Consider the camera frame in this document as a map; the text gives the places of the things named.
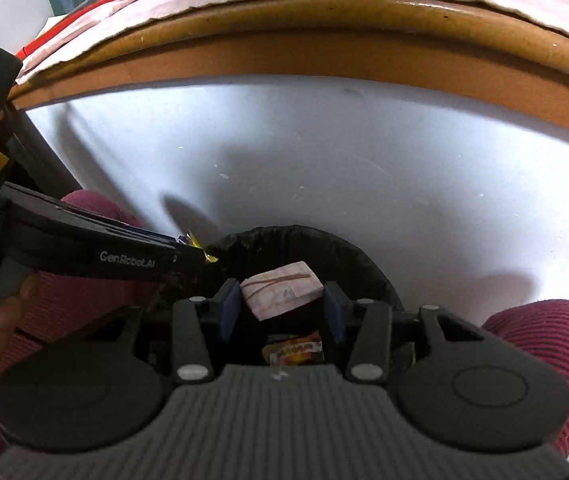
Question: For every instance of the red yellow snack wrapper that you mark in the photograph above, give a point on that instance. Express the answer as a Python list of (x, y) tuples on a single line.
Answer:
[(294, 350)]

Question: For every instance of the black-bagged trash bin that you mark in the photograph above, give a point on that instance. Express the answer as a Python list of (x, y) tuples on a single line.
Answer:
[(314, 250)]

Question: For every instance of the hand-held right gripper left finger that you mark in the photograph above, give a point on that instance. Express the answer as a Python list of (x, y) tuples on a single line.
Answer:
[(231, 310)]

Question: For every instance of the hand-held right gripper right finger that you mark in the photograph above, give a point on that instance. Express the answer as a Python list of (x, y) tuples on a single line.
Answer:
[(334, 312)]

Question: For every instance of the pink paper packet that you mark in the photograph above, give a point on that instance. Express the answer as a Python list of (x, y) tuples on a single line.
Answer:
[(282, 292)]

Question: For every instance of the person's leg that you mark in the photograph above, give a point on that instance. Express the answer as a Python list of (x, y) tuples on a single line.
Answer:
[(539, 325), (89, 297)]

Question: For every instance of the person's right leg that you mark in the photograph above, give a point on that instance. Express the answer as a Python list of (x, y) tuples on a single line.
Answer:
[(539, 325)]

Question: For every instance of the gold foil wrapper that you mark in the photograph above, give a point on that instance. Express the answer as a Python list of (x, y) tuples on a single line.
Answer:
[(199, 250)]

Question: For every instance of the wooden bed frame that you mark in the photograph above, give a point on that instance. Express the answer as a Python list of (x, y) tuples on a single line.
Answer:
[(314, 50)]

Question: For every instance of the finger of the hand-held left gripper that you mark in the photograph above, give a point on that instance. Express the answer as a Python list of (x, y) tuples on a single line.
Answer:
[(64, 220)]

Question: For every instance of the person's left leg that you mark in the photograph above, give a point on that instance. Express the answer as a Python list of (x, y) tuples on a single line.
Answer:
[(89, 297)]

